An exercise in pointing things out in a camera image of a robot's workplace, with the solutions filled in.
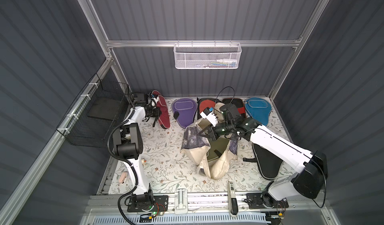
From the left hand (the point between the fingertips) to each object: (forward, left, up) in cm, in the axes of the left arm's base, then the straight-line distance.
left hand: (160, 111), depth 100 cm
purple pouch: (+8, -15, -8) cm, 19 cm away
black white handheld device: (-53, -41, -6) cm, 67 cm away
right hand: (-27, -26, +15) cm, 40 cm away
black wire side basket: (-21, +29, +17) cm, 39 cm away
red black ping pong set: (+13, -58, -6) cm, 59 cm away
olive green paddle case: (-23, -37, -7) cm, 44 cm away
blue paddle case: (+8, -72, -8) cm, 73 cm away
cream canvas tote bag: (-28, -23, +4) cm, 37 cm away
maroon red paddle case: (-2, -2, -4) cm, 5 cm away
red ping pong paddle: (+13, -31, -7) cm, 35 cm away
